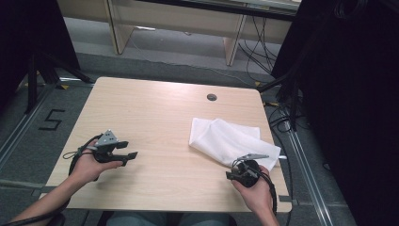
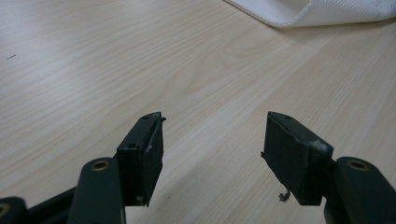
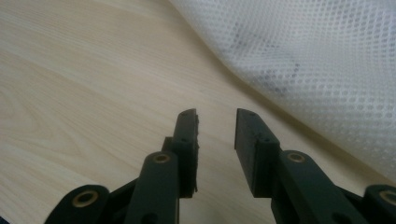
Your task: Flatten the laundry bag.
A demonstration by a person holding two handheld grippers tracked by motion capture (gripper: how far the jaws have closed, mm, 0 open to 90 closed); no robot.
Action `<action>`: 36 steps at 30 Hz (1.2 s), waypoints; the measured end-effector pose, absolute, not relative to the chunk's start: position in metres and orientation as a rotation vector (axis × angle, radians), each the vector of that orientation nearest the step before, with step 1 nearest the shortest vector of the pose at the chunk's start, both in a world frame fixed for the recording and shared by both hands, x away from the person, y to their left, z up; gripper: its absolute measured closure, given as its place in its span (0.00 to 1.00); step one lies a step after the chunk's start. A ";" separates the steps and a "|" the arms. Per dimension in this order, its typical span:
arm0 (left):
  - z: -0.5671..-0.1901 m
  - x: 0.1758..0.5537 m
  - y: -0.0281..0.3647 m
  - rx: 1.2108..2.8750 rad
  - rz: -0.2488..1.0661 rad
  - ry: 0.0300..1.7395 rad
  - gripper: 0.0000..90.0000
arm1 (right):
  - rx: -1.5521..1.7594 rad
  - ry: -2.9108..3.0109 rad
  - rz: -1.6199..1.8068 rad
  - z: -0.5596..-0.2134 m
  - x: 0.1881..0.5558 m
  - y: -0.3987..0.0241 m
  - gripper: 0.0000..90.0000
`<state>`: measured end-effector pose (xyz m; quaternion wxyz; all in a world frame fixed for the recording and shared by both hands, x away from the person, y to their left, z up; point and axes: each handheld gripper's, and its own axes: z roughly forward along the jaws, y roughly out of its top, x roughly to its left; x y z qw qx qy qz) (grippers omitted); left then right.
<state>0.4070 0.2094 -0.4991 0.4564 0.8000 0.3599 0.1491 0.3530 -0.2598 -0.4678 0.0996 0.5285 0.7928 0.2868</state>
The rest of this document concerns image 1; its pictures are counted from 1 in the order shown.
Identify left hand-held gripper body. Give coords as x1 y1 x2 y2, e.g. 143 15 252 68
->
86 129 126 164

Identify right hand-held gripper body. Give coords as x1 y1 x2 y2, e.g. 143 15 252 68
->
230 153 270 189

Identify white mesh laundry bag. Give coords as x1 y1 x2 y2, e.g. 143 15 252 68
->
188 117 282 172

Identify person's right hand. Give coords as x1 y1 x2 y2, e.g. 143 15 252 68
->
231 165 274 218

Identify person's left hand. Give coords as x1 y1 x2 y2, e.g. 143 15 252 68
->
69 139 125 185

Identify person's legs in jeans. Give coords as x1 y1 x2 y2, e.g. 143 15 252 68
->
105 211 233 226

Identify black metal stand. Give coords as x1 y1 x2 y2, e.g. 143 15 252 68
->
24 51 96 115
257 71 303 133

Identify black curtain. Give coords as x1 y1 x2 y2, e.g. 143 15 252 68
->
0 0 81 109
271 0 399 226

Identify light wooden desk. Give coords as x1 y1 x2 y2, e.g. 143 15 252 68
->
56 0 303 68

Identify left hand-held gripper cable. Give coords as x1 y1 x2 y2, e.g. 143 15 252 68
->
62 134 104 183

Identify hand-held gripper cable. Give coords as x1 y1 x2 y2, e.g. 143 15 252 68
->
259 170 279 218
62 134 104 183

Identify right hand-held gripper cable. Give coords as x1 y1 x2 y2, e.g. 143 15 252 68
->
259 170 279 218

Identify grey floor rail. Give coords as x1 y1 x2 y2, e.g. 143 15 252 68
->
283 121 334 226
0 84 58 170

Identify black floor cables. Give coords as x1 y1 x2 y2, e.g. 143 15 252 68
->
263 99 312 135

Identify thin white floor cable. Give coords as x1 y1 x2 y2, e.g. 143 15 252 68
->
130 36 256 88

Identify hanging black cables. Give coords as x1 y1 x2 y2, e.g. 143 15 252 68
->
237 15 280 83

